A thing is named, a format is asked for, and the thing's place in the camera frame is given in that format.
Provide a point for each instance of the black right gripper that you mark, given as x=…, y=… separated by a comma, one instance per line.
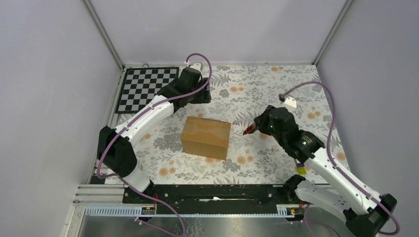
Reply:
x=261, y=120

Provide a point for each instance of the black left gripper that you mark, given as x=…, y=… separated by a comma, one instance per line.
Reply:
x=205, y=97

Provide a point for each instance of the red black utility knife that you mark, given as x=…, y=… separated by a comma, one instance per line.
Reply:
x=250, y=130

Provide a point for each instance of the brown cardboard express box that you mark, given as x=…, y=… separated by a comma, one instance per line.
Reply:
x=206, y=137

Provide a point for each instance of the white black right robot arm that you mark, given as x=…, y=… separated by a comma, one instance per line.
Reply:
x=363, y=210

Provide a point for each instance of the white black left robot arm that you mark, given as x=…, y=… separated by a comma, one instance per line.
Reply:
x=116, y=145

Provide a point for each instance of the floral patterned table mat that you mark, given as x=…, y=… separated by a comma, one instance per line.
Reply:
x=238, y=95

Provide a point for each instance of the black white checkerboard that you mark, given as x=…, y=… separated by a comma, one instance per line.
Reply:
x=140, y=85

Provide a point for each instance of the green purple toy block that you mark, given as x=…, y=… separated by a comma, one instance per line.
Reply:
x=300, y=167

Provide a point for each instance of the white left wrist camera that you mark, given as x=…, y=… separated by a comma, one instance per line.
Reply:
x=196, y=65

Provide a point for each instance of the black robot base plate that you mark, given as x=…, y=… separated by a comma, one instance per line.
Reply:
x=262, y=199

